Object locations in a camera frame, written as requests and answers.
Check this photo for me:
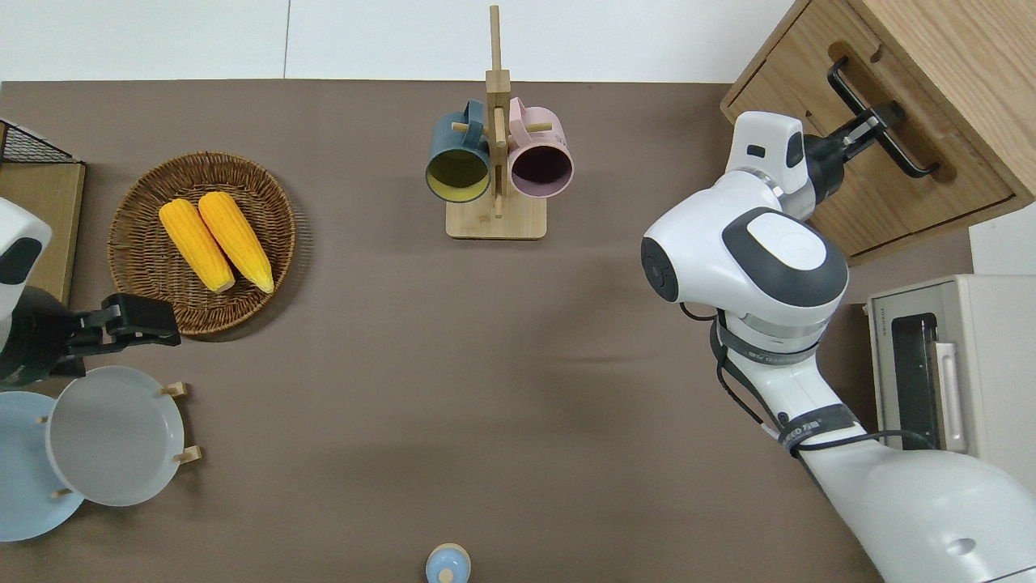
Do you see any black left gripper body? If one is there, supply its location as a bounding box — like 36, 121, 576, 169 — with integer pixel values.
0, 285, 87, 388

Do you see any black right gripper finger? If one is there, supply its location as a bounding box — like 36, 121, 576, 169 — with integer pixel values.
842, 121, 901, 163
838, 100, 906, 145

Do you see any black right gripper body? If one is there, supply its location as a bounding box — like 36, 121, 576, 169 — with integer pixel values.
801, 132, 849, 200

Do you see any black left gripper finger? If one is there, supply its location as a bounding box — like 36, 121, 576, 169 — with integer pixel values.
77, 293, 177, 331
69, 324, 181, 357

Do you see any black metal drawer handle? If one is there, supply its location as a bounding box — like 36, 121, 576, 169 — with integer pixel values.
826, 57, 942, 180

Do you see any wooden drawer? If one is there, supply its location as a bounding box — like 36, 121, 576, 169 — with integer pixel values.
726, 0, 1017, 258

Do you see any round brown wicker basket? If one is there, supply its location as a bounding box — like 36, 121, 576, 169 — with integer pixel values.
108, 151, 297, 337

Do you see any wooden plate rack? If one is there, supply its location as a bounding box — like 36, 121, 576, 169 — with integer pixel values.
36, 381, 203, 500

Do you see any yellow corn cob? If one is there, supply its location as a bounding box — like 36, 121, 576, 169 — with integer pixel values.
159, 199, 236, 294
198, 191, 275, 294

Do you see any light wooden cabinet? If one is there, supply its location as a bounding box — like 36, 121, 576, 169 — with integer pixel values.
720, 0, 1036, 266

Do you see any grey plate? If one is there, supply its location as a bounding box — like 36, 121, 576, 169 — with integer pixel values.
45, 366, 185, 508

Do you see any flat wooden board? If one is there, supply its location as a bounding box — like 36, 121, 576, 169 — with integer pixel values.
0, 162, 87, 307

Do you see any light blue plate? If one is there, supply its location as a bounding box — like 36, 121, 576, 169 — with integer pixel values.
0, 391, 86, 543

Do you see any brown table mat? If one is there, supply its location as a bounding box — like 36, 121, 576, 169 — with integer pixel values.
0, 79, 974, 583

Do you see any cream toaster oven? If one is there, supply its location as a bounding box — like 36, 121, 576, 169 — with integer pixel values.
866, 274, 1036, 496

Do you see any pink mug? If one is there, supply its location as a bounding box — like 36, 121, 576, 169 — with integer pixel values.
507, 97, 575, 199

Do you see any wooden mug tree stand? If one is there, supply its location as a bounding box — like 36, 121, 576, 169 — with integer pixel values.
446, 5, 555, 240

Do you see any dark blue mug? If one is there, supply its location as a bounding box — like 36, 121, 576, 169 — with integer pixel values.
426, 99, 493, 203

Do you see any black wire rack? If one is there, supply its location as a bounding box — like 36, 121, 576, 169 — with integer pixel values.
0, 118, 82, 167

